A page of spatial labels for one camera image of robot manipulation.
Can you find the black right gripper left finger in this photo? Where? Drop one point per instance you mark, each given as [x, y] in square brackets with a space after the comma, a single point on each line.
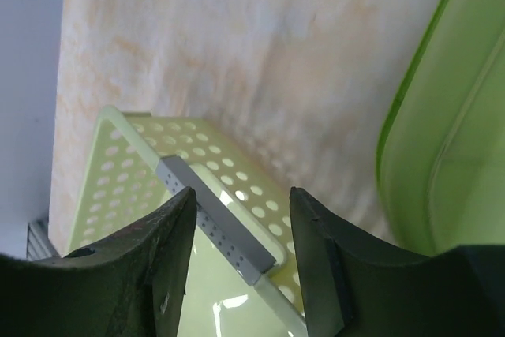
[131, 283]

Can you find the lime green plastic tub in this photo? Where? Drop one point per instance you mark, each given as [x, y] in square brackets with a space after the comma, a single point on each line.
[440, 155]

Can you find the aluminium frame rail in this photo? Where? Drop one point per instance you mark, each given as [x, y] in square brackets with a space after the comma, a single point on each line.
[38, 246]

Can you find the light green perforated basket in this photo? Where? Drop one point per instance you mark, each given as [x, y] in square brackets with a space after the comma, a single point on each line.
[242, 278]

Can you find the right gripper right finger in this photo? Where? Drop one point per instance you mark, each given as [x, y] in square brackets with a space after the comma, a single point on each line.
[355, 284]

